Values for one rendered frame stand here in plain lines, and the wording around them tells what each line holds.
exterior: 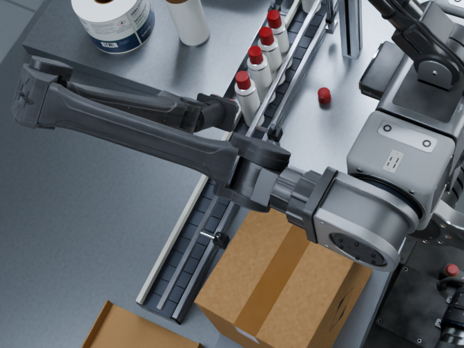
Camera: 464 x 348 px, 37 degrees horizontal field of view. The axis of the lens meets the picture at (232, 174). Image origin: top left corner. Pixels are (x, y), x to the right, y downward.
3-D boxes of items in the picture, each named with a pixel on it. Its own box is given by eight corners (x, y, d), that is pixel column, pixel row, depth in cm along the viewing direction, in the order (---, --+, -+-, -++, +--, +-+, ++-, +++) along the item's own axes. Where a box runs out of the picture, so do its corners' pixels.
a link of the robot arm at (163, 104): (25, 128, 109) (45, 63, 107) (5, 115, 112) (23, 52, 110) (192, 147, 145) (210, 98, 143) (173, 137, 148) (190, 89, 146)
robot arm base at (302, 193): (316, 246, 109) (310, 217, 98) (272, 224, 112) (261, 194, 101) (341, 200, 111) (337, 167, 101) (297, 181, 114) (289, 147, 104)
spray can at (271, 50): (271, 68, 187) (259, 21, 169) (288, 74, 185) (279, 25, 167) (263, 83, 185) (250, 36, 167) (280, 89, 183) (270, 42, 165)
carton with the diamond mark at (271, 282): (283, 226, 169) (268, 178, 145) (373, 271, 160) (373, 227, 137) (219, 333, 160) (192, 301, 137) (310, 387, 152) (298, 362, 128)
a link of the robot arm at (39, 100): (-8, 127, 102) (11, 62, 100) (12, 113, 115) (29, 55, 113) (273, 217, 109) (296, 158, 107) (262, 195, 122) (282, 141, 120)
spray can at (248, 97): (250, 109, 182) (236, 64, 164) (268, 114, 180) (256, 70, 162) (242, 125, 181) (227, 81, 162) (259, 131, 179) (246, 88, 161)
